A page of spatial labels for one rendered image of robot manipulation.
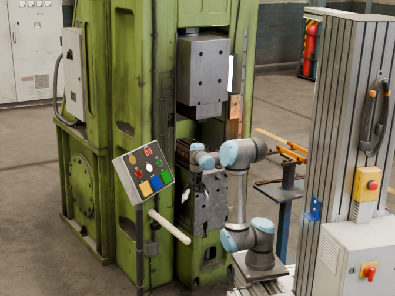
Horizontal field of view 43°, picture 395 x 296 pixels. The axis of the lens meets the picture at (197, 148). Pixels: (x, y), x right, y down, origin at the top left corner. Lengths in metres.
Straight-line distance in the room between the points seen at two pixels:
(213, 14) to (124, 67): 0.68
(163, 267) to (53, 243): 1.09
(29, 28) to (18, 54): 0.43
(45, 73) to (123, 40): 4.99
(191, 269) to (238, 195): 1.39
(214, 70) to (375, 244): 1.61
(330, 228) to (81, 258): 2.48
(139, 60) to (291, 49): 8.61
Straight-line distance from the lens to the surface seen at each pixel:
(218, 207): 3.47
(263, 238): 2.43
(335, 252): 2.03
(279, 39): 11.25
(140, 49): 3.06
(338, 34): 2.01
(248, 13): 3.47
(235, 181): 2.28
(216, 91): 3.22
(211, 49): 3.14
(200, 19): 3.24
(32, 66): 8.24
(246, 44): 3.50
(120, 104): 3.47
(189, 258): 3.59
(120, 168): 2.81
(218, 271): 3.76
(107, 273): 3.93
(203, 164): 2.59
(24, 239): 4.49
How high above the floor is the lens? 2.20
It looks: 20 degrees down
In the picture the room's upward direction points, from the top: 2 degrees clockwise
